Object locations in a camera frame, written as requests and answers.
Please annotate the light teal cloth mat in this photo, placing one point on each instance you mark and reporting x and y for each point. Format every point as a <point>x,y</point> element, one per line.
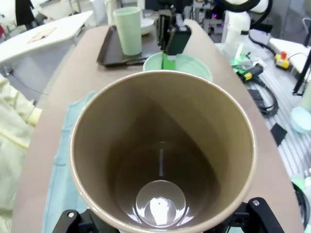
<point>60,170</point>

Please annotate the green white packaging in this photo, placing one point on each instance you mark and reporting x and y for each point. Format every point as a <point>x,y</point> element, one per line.
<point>240,57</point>

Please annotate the light blue bowl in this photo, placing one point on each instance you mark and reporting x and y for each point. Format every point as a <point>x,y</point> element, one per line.
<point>301,120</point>

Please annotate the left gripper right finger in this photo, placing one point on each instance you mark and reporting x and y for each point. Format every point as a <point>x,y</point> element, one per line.
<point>262,218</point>

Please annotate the yellow emergency stop box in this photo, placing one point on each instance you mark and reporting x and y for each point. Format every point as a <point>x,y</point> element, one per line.
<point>282,60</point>

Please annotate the pale green bowl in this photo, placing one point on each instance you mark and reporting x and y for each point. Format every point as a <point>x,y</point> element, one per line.
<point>194,65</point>

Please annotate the black tripod stand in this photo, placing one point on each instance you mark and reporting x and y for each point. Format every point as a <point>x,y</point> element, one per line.
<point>301,75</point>

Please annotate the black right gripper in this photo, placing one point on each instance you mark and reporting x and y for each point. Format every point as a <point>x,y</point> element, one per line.
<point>170,7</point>

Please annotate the white bowl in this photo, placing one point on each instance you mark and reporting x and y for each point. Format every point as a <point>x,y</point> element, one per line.
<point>147,26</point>

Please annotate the black yellow handheld tool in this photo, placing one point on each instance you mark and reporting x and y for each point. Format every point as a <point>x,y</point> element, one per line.
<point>252,72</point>

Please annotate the person's forearm yellow sleeve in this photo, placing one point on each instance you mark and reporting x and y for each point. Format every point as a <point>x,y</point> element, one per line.
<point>17,109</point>

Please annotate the brown object on side table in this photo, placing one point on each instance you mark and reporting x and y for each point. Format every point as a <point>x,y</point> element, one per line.
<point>41,35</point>

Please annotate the person in pale yellow gown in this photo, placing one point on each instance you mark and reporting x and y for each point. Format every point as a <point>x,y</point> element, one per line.
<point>12,182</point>

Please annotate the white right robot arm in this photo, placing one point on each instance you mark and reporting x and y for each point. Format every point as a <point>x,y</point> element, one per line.
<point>236,26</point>

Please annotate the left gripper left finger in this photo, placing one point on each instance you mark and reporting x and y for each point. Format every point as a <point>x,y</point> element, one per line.
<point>68,221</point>

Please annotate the tall pale green cup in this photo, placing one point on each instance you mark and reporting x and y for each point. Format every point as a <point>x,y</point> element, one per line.
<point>128,31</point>

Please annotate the black square pad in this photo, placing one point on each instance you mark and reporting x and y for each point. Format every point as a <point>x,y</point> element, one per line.
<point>279,133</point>
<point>254,94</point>

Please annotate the tall brown cup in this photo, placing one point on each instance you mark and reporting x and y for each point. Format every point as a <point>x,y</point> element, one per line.
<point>158,121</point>

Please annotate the black hanging garment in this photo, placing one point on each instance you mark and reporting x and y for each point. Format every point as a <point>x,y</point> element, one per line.
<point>24,11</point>

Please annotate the white side table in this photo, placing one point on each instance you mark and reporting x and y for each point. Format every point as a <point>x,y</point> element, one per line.
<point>48,36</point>

